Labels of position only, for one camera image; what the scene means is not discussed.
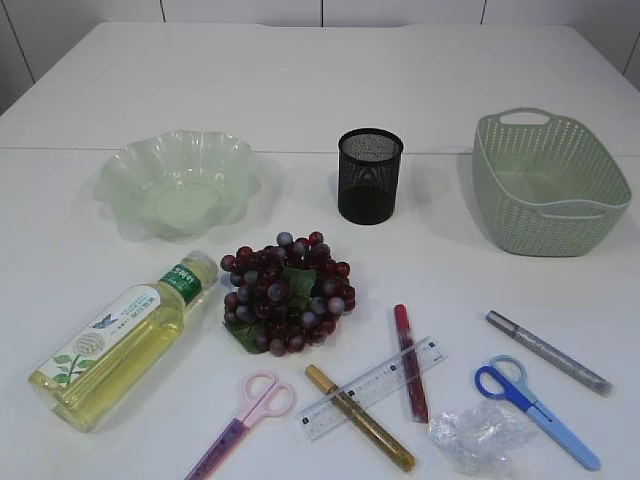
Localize yellow tea bottle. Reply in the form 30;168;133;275
28;250;218;432

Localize blue scissors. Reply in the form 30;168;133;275
474;355;601;472

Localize green translucent wavy plate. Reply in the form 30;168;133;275
95;130;259;239

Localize purple artificial grape bunch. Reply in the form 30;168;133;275
220;231;356;357

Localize black mesh pen holder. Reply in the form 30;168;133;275
338;128;404;225

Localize silver glitter pen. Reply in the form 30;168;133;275
485;310;614;397

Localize clear plastic ruler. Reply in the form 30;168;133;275
296;337;447;442

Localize gold glitter pen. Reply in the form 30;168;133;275
305;364;416;473

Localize pink purple scissors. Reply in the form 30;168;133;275
186;370;296;479

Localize clear plastic sheet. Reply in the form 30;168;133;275
428;399;537;479

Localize green plastic basket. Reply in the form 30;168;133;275
472;107;632;257

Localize red glitter pen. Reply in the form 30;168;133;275
394;304;429;424

